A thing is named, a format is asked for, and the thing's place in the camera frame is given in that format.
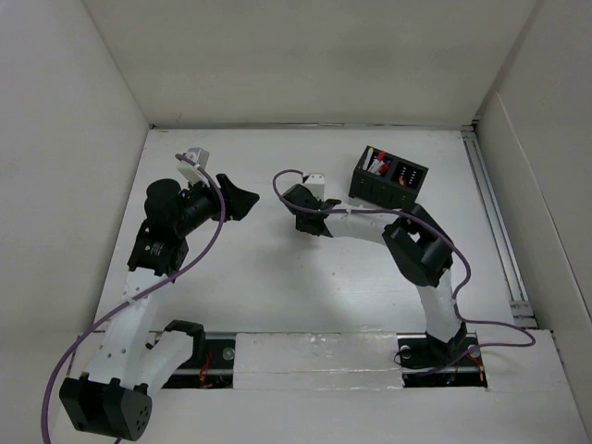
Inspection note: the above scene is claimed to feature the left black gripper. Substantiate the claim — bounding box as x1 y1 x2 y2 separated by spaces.
174 173 257 237

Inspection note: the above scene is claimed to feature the blue capped marker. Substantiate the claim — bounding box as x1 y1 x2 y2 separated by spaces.
371 161 384 174

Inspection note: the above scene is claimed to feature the yellow capped marker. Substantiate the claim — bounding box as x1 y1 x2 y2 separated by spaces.
362 146 374 171

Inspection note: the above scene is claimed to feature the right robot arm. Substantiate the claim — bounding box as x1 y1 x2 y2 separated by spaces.
281 184 466 364

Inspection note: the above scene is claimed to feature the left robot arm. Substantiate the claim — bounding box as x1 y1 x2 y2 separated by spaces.
59 174 260 441

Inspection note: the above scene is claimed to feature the black slatted pen holder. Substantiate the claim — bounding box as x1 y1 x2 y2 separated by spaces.
349 145 428 210

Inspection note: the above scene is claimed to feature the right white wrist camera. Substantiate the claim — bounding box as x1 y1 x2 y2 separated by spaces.
302 173 326 201

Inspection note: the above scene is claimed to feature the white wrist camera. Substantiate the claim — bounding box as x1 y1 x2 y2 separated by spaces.
302 173 326 201
176 148 209 185

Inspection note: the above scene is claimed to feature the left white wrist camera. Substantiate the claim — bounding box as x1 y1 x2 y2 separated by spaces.
176 148 209 185

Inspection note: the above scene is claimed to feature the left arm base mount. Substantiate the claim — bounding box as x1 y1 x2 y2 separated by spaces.
164 333 237 389

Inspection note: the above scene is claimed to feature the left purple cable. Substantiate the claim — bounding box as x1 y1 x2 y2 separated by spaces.
42 154 228 444

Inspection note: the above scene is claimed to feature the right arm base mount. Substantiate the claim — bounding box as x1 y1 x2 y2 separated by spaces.
393 333 487 389

